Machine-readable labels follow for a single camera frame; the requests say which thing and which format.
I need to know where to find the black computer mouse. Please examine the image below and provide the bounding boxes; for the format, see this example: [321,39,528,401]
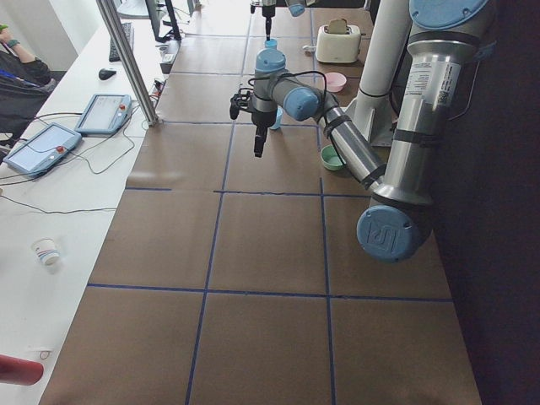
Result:
[98,68,116,81]

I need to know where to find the middle crossing blue tape strip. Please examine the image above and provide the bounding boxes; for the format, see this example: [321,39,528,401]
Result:
[212,190,372,199]

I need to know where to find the long blue tape strip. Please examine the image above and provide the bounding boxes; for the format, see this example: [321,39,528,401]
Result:
[185,7,254,405]

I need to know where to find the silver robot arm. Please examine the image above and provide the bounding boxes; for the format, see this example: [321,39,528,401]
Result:
[251,0,314,41]
[247,1,497,262]

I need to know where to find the cream toaster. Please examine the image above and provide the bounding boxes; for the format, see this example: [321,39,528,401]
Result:
[315,25,361,63]

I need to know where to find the red cylinder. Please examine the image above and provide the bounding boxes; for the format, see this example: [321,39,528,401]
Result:
[0,354,44,386]

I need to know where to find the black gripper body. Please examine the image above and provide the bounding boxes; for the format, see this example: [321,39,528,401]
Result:
[262,0,275,16]
[251,108,274,128]

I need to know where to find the aluminium frame post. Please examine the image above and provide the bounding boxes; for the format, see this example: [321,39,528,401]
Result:
[96,0,159,127]

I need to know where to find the green bowl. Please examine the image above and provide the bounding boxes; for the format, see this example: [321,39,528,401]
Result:
[320,144,345,171]

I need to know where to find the black keyboard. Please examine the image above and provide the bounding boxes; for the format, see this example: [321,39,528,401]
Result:
[108,22,135,63]

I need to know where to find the far blue teach pendant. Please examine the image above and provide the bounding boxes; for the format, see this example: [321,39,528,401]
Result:
[74,94,132,138]

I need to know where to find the black monitor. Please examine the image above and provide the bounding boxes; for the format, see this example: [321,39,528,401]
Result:
[145,0,181,43]

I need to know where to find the toast slice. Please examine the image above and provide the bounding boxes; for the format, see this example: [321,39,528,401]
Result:
[327,19,348,35]

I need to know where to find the near blue teach pendant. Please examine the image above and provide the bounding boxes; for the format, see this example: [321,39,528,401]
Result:
[4,123,82,177]

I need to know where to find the crossing blue tape strip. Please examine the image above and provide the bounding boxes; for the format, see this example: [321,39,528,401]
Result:
[212,190,372,199]
[86,283,453,303]

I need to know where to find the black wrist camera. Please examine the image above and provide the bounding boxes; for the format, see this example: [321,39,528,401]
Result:
[229,87,253,121]

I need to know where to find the light blue plastic cup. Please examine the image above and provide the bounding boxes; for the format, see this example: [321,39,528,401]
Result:
[269,106,284,131]

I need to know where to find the blue teach pendant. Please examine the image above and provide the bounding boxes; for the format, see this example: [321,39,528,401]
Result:
[4,123,82,177]
[74,94,132,138]

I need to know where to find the white pillar with base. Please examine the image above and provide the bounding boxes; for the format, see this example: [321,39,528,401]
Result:
[345,0,412,147]

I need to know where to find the black pendant cable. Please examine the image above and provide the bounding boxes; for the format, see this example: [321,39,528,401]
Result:
[0,110,149,214]

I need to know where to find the seated person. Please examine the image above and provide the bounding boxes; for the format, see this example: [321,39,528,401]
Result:
[1,24,57,147]

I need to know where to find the pink bowl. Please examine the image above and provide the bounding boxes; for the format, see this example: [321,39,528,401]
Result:
[325,72,347,93]

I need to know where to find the white paper cup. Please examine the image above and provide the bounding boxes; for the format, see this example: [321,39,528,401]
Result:
[31,238,60,266]

